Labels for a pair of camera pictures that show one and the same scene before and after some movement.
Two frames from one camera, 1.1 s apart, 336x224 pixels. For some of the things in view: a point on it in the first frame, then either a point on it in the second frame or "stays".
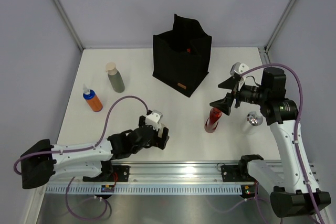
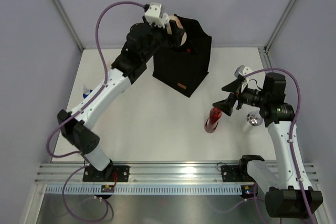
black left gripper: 159,142 → 174,40
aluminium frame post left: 62,9 stays
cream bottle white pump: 161,127 → 167,18
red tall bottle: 212,121 stays
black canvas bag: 181,56 stays
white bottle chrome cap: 254,118 stays
